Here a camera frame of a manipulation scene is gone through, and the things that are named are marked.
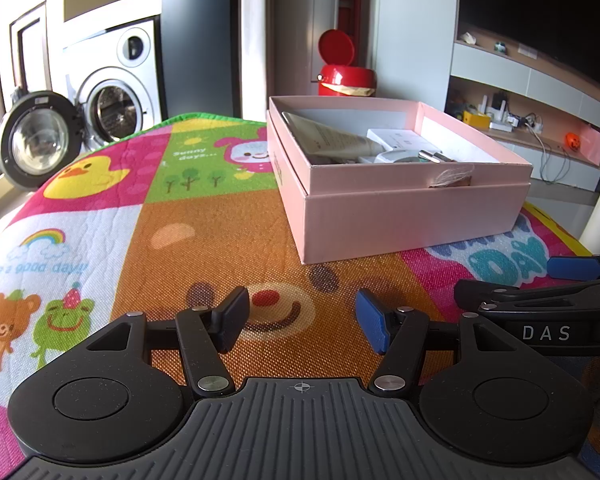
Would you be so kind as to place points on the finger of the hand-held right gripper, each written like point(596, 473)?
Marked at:
point(530, 300)
point(575, 267)

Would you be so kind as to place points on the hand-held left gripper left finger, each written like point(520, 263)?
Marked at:
point(230, 317)

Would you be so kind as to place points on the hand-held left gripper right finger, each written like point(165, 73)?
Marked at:
point(375, 322)

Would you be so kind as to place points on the pink cardboard box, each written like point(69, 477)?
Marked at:
point(405, 225)

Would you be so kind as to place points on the white charger plug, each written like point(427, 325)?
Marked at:
point(397, 156)

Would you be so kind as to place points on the cream cosmetic tube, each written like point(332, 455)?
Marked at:
point(330, 137)

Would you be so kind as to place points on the pink paper bag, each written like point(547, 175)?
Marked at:
point(597, 145)

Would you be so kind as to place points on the orange pumpkin toy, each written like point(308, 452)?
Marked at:
point(572, 141)

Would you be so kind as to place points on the colourful cartoon printed mat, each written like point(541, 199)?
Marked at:
point(105, 240)

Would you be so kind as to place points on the yellow small box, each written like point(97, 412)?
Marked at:
point(476, 120)

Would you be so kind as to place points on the white router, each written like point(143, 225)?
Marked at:
point(497, 107)

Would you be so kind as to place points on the small white box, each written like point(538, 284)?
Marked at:
point(395, 137)

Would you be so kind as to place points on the grey television cabinet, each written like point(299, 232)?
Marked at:
point(490, 65)

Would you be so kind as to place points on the red lidded trash can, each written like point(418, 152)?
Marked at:
point(345, 77)

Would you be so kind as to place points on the black television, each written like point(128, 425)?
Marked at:
point(540, 10)

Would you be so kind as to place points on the round washing machine door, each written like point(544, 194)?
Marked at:
point(37, 140)

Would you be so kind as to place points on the silver washing machine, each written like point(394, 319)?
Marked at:
point(140, 70)

